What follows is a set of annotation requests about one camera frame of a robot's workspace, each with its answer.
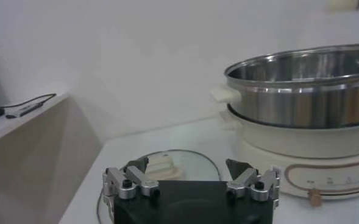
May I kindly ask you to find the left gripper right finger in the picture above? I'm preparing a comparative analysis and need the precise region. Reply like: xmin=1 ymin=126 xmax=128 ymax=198
xmin=225 ymin=158 xmax=282 ymax=203

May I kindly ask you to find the grey usb hub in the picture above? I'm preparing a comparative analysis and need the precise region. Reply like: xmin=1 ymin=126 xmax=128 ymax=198
xmin=5 ymin=102 xmax=44 ymax=119

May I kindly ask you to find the round glass lid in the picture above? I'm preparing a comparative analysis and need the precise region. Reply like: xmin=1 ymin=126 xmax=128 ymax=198
xmin=96 ymin=149 xmax=222 ymax=224

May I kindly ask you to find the black usb hub cable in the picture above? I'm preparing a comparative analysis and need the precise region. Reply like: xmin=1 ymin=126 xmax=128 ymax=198
xmin=0 ymin=93 xmax=57 ymax=110

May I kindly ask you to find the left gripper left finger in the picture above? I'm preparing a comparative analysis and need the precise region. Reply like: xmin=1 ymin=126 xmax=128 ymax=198
xmin=104 ymin=156 xmax=161 ymax=201

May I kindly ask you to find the white side table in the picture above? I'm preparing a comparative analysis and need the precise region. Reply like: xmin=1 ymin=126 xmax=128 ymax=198
xmin=0 ymin=93 xmax=104 ymax=224

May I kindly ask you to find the stainless steel steamer pot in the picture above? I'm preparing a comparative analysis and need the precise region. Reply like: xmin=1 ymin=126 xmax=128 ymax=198
xmin=210 ymin=44 xmax=359 ymax=128

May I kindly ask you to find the cream electric cooker base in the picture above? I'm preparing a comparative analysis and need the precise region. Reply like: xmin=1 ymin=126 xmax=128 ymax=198
xmin=218 ymin=105 xmax=359 ymax=208

